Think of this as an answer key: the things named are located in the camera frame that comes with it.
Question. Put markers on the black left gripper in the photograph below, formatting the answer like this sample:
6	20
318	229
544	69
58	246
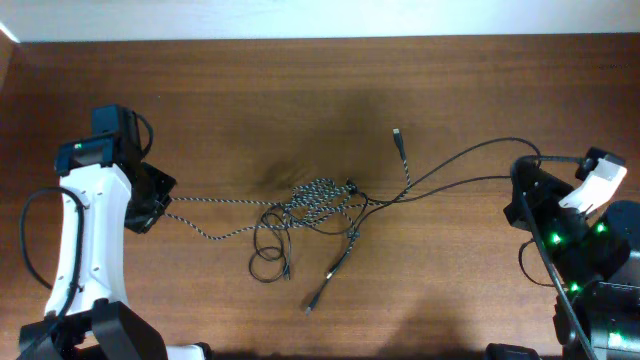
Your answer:
151	198

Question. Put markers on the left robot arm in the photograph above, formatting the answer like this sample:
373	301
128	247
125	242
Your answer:
106	188

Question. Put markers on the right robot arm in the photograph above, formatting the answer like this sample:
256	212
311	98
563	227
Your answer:
589	245

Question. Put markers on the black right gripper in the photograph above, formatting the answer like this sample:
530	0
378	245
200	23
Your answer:
547	190

